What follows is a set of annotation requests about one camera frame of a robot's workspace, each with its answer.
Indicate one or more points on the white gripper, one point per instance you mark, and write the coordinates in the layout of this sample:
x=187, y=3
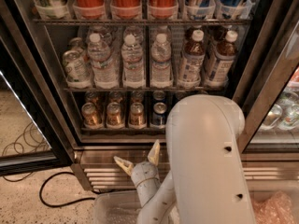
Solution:
x=144, y=172

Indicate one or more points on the blue pepsi can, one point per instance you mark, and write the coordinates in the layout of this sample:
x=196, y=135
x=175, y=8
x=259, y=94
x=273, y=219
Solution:
x=159, y=97
x=180, y=94
x=159, y=114

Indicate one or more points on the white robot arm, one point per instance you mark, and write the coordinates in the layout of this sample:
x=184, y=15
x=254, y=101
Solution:
x=206, y=180

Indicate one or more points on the gold can front right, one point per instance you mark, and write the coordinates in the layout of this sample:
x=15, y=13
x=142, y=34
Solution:
x=137, y=114

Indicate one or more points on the gold can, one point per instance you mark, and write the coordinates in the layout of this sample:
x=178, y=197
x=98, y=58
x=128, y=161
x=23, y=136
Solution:
x=137, y=97
x=90, y=114
x=115, y=96
x=92, y=97
x=114, y=114
x=137, y=114

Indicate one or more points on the gold can front middle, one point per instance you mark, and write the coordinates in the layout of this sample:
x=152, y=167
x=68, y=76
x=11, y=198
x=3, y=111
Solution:
x=114, y=114

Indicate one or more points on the gold can back right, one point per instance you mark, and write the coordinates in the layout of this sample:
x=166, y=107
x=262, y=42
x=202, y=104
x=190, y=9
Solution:
x=137, y=97

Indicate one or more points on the gold can back middle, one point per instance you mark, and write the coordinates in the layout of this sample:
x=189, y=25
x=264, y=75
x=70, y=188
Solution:
x=115, y=96

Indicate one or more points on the gold can front left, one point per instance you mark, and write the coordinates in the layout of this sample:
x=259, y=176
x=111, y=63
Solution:
x=90, y=114

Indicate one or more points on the gold can back left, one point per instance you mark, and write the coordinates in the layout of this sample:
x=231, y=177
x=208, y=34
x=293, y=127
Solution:
x=92, y=97

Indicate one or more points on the stainless steel fridge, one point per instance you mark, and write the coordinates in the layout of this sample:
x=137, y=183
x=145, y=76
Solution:
x=92, y=151

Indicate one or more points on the silver green can front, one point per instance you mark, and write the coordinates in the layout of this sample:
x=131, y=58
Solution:
x=76, y=70

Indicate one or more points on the silver green can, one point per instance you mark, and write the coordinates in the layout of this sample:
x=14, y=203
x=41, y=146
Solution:
x=76, y=70
x=76, y=43

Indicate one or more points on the open glass fridge door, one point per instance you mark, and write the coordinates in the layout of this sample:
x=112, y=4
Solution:
x=20, y=73

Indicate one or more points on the silver green can back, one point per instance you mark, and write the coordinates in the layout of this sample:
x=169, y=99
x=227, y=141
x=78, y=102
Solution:
x=76, y=43

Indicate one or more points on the right glass fridge door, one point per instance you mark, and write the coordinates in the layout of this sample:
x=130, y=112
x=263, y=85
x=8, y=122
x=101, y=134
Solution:
x=272, y=105

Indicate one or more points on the red coca-cola can right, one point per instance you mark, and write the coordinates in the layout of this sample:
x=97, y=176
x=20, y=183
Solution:
x=162, y=9

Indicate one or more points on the green white can top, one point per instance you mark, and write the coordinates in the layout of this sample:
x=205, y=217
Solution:
x=52, y=9

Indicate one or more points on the clear plastic bin left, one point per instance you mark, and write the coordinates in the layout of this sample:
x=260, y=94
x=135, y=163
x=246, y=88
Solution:
x=104, y=202

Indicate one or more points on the clear plastic bin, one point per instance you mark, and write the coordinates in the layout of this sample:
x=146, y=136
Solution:
x=262, y=190
x=104, y=202

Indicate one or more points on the clear bubble wrap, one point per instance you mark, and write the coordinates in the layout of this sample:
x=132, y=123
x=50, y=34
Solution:
x=119, y=215

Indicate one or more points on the water bottle front left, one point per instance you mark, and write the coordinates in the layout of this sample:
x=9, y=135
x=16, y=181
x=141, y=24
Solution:
x=102, y=62

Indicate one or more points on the water bottle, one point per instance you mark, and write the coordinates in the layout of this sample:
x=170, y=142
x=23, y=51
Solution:
x=161, y=61
x=133, y=63
x=102, y=62

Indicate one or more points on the water bottle front middle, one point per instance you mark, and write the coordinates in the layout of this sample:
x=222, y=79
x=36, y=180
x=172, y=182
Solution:
x=133, y=63

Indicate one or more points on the water bottle front right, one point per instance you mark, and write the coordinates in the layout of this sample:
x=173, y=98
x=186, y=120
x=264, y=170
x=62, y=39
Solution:
x=161, y=61

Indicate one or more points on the iced tea bottle right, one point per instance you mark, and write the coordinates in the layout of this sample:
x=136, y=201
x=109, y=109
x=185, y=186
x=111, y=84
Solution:
x=220, y=59

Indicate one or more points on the iced tea bottle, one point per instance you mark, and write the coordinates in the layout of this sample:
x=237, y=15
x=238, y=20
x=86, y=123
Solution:
x=193, y=55
x=220, y=59

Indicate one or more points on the clear plastic bin right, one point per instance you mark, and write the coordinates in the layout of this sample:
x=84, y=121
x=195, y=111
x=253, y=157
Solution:
x=262, y=190

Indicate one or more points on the iced tea bottle left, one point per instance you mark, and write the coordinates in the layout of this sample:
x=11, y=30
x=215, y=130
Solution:
x=193, y=55

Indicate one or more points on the pink bubble wrap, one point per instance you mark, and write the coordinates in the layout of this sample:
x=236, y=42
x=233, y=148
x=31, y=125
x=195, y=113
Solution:
x=275, y=210

